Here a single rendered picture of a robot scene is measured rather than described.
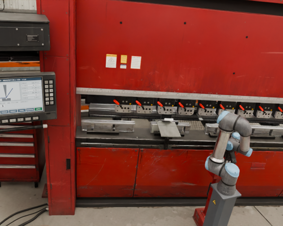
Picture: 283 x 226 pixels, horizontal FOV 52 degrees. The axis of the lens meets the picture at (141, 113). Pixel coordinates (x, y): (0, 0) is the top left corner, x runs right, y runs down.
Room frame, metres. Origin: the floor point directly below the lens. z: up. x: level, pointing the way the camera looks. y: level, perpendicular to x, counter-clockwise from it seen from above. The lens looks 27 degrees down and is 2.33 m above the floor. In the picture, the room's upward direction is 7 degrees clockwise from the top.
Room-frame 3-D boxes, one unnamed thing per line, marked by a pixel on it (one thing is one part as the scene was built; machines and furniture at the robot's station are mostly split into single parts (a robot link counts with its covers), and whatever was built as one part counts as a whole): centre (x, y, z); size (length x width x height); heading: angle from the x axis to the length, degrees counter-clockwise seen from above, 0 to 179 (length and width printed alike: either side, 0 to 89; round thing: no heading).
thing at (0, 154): (2.58, 1.30, 0.50); 0.50 x 0.50 x 1.00; 10
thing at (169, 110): (2.47, -0.22, 1.18); 0.15 x 0.09 x 0.17; 100
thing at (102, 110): (2.84, -0.59, 0.93); 2.30 x 0.14 x 0.10; 100
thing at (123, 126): (2.39, 0.30, 0.92); 0.50 x 0.06 x 0.10; 100
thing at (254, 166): (2.49, -1.28, 0.59); 0.15 x 0.02 x 0.07; 100
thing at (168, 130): (2.33, -0.27, 1.00); 0.26 x 0.18 x 0.01; 10
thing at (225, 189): (1.84, -0.75, 0.82); 0.15 x 0.15 x 0.10
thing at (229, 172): (1.84, -0.75, 0.94); 0.13 x 0.12 x 0.14; 55
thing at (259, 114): (2.64, -1.20, 1.18); 0.15 x 0.09 x 0.17; 100
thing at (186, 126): (2.49, -0.30, 0.92); 0.39 x 0.06 x 0.10; 100
